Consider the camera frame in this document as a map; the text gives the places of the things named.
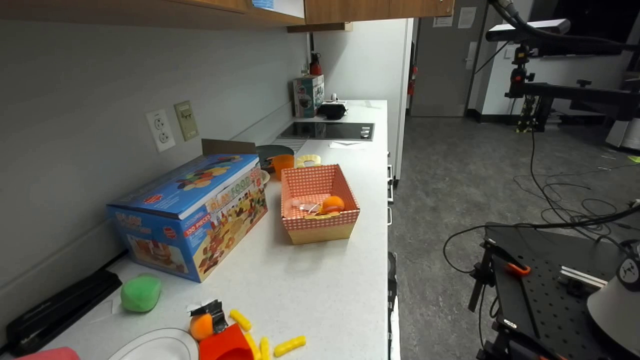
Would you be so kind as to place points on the red checkered toy basket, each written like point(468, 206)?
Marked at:
point(303, 195)

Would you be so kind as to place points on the wooden overhead cabinet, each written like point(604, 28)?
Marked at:
point(221, 15)

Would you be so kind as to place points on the black induction cooktop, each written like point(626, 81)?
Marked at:
point(331, 130)

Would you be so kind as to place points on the black kettle pot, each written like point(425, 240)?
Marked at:
point(331, 110)

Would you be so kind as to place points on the teal patterned box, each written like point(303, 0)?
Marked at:
point(306, 94)

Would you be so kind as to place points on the blue toy food box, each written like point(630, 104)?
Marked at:
point(190, 219)

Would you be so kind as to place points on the yellow toy fry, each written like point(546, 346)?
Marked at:
point(290, 344)

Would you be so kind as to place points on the red toy fries holder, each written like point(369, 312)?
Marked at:
point(229, 344)

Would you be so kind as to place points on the white plate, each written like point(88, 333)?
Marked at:
point(159, 344)

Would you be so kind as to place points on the black perforated robot table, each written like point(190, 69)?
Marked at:
point(559, 296)

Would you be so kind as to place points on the pink cloth corner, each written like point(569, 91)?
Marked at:
point(52, 354)

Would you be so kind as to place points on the black stapler tray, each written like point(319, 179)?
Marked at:
point(43, 323)

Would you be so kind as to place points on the beige wall switch plate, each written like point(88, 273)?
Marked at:
point(187, 120)

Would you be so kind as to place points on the white wall outlet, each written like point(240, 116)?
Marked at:
point(160, 130)

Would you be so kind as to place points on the black camera tripod arm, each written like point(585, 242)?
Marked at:
point(539, 94)

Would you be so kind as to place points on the black stereo camera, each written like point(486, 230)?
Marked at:
point(531, 33)

